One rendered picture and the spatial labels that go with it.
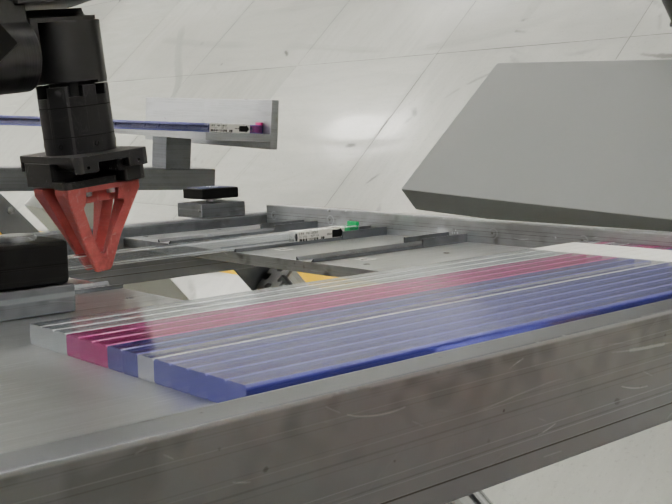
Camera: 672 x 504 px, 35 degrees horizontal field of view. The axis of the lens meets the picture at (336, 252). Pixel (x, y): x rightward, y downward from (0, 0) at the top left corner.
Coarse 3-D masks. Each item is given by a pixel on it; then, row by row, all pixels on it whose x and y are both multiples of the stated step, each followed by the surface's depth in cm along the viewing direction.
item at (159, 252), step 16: (208, 240) 95; (224, 240) 96; (240, 240) 97; (256, 240) 98; (272, 240) 99; (288, 240) 101; (80, 256) 86; (128, 256) 89; (144, 256) 90; (160, 256) 91; (176, 256) 92
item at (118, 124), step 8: (0, 120) 120; (8, 120) 121; (16, 120) 122; (24, 120) 122; (32, 120) 123; (120, 120) 129; (128, 120) 129; (136, 120) 130; (120, 128) 129; (128, 128) 129; (136, 128) 130; (144, 128) 131; (152, 128) 131; (160, 128) 132; (168, 128) 133; (176, 128) 133; (184, 128) 134; (192, 128) 134; (200, 128) 135; (208, 128) 136; (256, 128) 140
